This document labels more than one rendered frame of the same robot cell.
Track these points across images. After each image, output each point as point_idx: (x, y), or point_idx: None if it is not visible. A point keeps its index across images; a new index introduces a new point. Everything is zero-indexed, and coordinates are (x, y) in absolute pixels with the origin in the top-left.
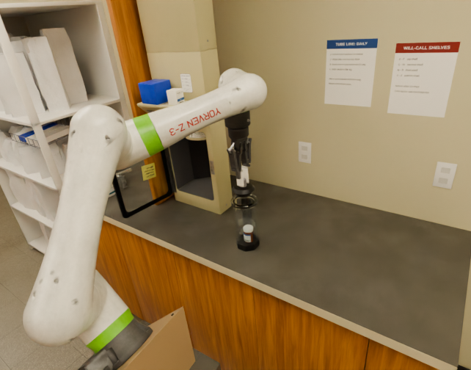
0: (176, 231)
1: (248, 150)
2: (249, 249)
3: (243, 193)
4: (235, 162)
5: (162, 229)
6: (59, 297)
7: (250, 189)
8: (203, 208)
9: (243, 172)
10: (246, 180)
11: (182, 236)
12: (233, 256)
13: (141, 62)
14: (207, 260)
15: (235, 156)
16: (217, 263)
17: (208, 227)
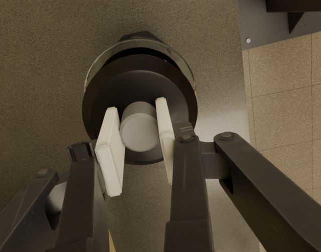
0: (217, 224)
1: (10, 251)
2: (158, 38)
3: (178, 73)
4: (281, 171)
5: (230, 250)
6: None
7: (138, 65)
8: (115, 250)
9: (118, 153)
10: (127, 115)
11: (220, 203)
12: (199, 55)
13: None
14: (245, 95)
15: (306, 216)
16: (240, 68)
17: (157, 186)
